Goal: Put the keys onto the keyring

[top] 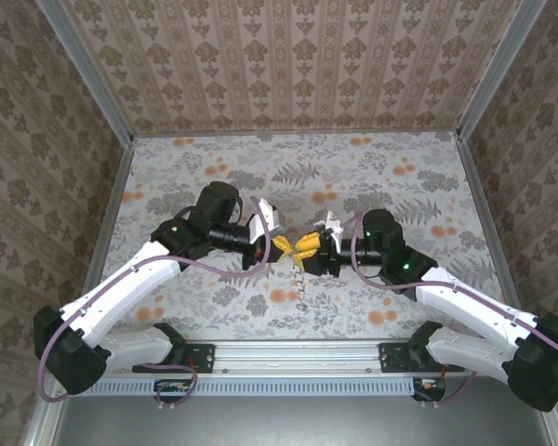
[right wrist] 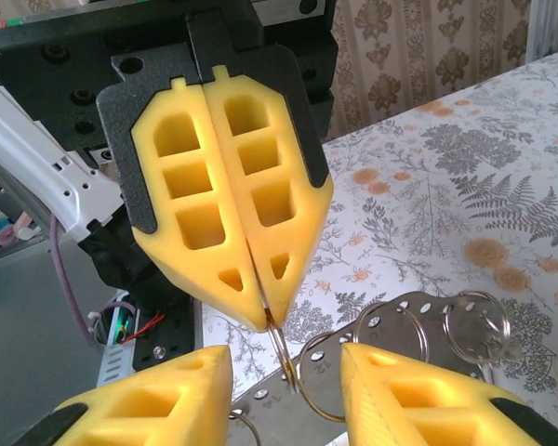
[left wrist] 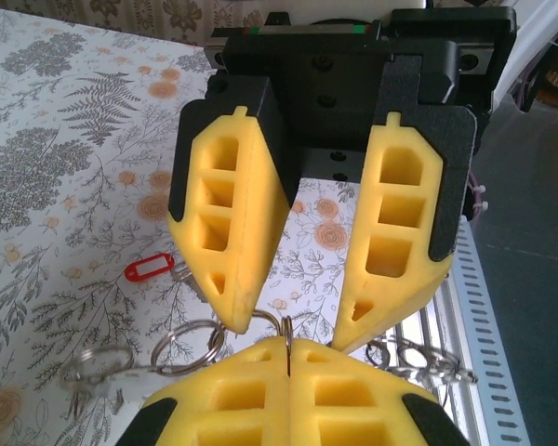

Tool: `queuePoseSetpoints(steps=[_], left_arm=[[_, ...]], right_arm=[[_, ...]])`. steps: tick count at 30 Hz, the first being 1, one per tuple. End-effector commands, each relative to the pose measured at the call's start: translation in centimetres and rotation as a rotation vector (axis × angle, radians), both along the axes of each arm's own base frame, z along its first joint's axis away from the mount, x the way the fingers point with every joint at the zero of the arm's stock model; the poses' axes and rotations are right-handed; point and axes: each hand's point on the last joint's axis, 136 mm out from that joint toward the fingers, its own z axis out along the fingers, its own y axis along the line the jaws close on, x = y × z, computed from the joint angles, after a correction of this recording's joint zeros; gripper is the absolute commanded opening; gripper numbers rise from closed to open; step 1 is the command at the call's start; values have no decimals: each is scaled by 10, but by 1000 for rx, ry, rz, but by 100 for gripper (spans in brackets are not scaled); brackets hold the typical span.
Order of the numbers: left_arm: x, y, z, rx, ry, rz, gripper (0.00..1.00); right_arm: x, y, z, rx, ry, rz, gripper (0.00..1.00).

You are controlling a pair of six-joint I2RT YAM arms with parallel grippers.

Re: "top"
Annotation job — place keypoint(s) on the aluminium frame side rail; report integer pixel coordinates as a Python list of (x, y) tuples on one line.
[(492, 209), (106, 218)]

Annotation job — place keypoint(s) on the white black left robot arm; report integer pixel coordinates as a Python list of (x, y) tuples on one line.
[(121, 288)]

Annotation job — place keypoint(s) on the aluminium frame post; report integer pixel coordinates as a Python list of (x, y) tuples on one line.
[(500, 69), (92, 76)]

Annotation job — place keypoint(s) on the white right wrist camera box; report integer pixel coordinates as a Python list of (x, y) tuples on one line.
[(330, 225)]

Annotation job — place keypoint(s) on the floral printed tablecloth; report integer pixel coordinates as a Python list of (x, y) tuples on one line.
[(307, 158)]

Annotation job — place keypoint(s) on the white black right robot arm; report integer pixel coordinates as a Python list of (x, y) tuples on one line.
[(469, 297)]

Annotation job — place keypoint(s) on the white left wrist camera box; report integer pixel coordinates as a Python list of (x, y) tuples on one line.
[(267, 220)]

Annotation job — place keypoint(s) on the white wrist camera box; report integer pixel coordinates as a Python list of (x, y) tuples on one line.
[(267, 220), (330, 225)]

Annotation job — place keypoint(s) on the black controller box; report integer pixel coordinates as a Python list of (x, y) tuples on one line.
[(172, 392), (428, 392)]

